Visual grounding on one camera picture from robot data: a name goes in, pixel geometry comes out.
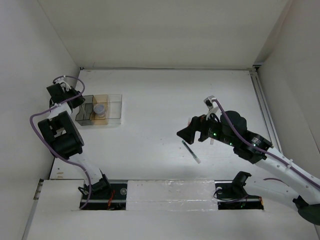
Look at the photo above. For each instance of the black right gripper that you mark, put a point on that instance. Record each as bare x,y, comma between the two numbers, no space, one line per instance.
199,123

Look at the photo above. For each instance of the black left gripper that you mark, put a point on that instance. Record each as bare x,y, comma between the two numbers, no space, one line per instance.
79,100

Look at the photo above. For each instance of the green pen refill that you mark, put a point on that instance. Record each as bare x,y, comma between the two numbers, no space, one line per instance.
194,156

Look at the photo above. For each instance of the clear jar of paper clips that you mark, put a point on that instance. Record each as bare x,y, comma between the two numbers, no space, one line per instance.
99,110

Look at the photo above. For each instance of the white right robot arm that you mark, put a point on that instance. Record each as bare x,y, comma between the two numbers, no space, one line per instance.
295,188

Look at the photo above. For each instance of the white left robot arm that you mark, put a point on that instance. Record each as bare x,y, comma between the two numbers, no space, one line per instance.
60,133

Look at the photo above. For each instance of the amber plastic bin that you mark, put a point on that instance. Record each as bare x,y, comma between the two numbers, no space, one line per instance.
100,99

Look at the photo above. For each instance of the clear plastic bin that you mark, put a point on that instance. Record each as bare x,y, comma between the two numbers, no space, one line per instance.
114,113

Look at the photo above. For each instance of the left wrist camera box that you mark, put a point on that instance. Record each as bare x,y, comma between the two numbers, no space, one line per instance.
62,81

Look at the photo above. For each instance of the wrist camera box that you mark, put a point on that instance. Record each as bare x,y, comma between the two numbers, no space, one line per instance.
62,81
209,102

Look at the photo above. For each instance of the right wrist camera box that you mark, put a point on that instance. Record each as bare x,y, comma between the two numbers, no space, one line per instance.
209,102

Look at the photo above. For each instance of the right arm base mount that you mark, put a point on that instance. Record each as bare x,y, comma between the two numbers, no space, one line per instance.
231,195

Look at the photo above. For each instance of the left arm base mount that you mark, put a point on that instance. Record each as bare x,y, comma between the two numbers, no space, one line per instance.
106,195

